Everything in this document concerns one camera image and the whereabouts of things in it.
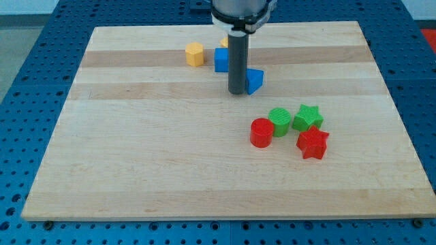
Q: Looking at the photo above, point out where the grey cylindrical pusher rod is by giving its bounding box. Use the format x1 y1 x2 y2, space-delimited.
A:
228 35 249 95

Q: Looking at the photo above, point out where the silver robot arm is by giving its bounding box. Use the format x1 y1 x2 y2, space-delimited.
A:
211 0 277 95

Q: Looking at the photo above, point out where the yellow block behind rod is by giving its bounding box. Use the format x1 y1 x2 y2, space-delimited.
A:
220 37 228 48

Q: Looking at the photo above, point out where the blue cube block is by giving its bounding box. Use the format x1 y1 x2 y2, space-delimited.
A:
214 48 228 73

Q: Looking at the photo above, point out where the blue triangle block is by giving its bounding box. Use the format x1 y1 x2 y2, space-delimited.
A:
246 69 264 95

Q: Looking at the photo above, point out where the yellow hexagon block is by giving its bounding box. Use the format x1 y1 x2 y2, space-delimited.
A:
185 42 204 67

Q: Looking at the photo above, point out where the green cylinder block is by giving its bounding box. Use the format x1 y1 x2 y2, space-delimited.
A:
268 108 292 137

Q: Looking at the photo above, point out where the red cylinder block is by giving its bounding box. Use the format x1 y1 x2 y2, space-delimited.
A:
250 118 274 148

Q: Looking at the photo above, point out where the green star block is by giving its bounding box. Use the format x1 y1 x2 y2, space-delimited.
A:
292 104 324 131

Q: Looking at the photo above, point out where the red star block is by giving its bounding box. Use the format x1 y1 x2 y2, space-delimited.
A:
296 125 330 159

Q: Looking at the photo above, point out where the wooden board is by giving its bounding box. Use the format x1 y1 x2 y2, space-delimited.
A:
22 21 435 221

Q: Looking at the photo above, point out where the blue perforated metal base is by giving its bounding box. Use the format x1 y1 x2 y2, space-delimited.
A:
1 1 435 244

